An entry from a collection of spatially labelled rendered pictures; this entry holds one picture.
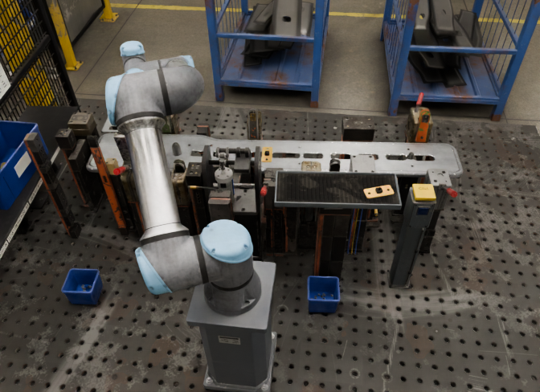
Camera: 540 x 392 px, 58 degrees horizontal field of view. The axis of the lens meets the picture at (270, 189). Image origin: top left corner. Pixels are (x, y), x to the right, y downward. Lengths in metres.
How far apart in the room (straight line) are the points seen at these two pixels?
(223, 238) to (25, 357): 0.94
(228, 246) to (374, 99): 2.96
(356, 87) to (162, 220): 3.08
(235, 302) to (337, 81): 3.08
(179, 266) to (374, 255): 0.97
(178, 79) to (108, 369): 0.97
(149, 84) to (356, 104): 2.80
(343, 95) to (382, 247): 2.18
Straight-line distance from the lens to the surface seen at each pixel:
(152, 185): 1.17
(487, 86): 4.03
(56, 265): 2.04
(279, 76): 3.84
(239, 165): 1.56
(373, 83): 4.13
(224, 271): 1.15
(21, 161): 1.86
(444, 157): 1.92
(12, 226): 1.77
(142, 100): 1.21
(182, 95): 1.23
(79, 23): 4.82
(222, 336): 1.35
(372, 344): 1.72
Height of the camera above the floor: 2.20
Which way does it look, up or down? 45 degrees down
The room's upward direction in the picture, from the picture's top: 1 degrees counter-clockwise
